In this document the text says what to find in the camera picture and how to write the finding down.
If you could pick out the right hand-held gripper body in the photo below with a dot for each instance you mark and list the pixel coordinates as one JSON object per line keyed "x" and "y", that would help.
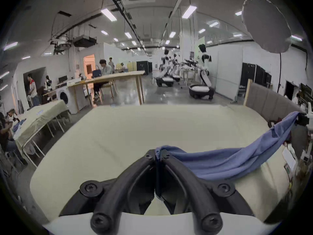
{"x": 310, "y": 117}

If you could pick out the grey padded headboard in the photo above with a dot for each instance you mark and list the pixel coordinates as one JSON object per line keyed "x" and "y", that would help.
{"x": 266, "y": 99}

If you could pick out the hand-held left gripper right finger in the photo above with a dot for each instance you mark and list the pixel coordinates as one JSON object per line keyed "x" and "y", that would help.
{"x": 181, "y": 172}

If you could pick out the white humanoid robot, wheeled base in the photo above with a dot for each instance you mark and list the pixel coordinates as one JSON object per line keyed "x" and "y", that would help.
{"x": 164, "y": 75}
{"x": 204, "y": 77}
{"x": 175, "y": 70}

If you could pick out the bed with beige sheet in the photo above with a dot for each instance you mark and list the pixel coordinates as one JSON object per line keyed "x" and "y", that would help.
{"x": 122, "y": 136}

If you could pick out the row of black cabinets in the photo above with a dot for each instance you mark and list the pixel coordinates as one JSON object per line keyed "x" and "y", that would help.
{"x": 255, "y": 75}

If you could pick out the round softbox lamp on stand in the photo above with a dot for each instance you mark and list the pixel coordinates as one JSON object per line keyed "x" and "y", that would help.
{"x": 266, "y": 23}

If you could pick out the white washing machine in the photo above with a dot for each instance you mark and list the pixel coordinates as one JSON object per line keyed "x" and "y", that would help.
{"x": 64, "y": 95}

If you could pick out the small white humanoid robot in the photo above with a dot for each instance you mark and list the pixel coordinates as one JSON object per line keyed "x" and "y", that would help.
{"x": 48, "y": 83}

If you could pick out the long wooden table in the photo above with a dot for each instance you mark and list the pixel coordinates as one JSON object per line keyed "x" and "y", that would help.
{"x": 117, "y": 76}

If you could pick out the blue garment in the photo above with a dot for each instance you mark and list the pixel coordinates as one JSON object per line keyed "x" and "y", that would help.
{"x": 220, "y": 160}

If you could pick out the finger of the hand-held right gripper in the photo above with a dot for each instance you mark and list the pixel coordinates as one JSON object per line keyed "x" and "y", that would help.
{"x": 302, "y": 119}

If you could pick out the group of people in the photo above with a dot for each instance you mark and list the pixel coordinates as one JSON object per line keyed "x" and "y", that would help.
{"x": 6, "y": 131}

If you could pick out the table with pale green sheet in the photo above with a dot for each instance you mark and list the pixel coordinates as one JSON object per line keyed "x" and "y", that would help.
{"x": 41, "y": 116}

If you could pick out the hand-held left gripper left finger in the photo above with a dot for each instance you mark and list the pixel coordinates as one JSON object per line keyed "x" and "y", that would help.
{"x": 137, "y": 175}

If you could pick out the black cabinet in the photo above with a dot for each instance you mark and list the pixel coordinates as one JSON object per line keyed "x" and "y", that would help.
{"x": 143, "y": 67}

